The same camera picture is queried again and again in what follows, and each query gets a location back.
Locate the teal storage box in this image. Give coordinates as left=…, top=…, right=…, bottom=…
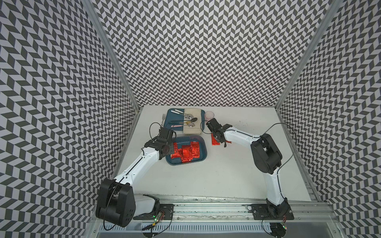
left=165, top=135, right=207, bottom=166

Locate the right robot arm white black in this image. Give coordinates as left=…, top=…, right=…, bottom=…
left=206, top=119, right=294, bottom=222

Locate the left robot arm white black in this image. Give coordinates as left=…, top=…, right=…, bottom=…
left=95, top=128, right=177, bottom=229

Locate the pink translucent cup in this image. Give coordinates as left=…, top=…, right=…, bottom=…
left=204, top=111, right=214, bottom=121

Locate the teal cutlery tray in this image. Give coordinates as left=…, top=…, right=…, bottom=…
left=165, top=108, right=205, bottom=129

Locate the beige folded cloth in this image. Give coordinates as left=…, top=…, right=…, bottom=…
left=182, top=108, right=204, bottom=135

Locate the black handled spoon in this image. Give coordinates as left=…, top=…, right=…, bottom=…
left=170, top=118, right=198, bottom=123

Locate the patterned handle fork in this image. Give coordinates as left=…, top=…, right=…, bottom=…
left=161, top=114, right=166, bottom=128

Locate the pink handled spoon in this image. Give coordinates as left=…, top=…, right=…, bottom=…
left=171, top=122, right=195, bottom=128

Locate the white handled knife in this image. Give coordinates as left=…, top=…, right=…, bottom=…
left=171, top=109, right=184, bottom=115

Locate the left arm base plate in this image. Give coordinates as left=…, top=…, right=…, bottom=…
left=133, top=204, right=175, bottom=221

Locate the aluminium front rail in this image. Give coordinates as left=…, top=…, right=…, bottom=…
left=86, top=194, right=340, bottom=224

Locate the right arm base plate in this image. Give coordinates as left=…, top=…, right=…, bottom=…
left=250, top=204, right=295, bottom=221

